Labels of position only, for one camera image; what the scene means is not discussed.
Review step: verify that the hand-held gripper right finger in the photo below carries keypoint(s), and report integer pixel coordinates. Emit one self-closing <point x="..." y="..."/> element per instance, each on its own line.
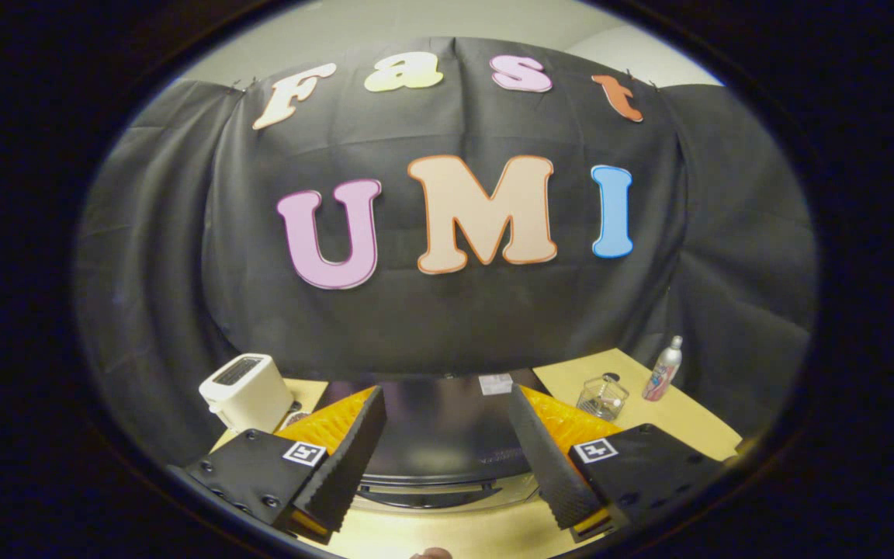
<point x="544" y="458"/>

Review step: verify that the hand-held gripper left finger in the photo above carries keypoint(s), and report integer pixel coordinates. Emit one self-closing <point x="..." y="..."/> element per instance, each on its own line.
<point x="350" y="458"/>

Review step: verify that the glass toaster oven door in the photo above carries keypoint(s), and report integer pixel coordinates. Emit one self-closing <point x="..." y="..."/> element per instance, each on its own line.
<point x="424" y="495"/>

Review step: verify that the black toaster oven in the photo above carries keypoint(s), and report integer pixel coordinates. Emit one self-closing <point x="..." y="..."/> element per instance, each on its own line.
<point x="443" y="427"/>

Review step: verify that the white bread toaster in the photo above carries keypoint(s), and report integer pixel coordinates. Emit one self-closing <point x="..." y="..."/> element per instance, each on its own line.
<point x="249" y="392"/>

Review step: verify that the clear glass jar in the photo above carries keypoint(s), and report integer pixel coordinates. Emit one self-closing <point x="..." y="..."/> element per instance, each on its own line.
<point x="602" y="396"/>

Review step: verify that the black backdrop cloth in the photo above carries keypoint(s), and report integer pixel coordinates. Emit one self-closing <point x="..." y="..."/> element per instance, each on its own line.
<point x="447" y="310"/>

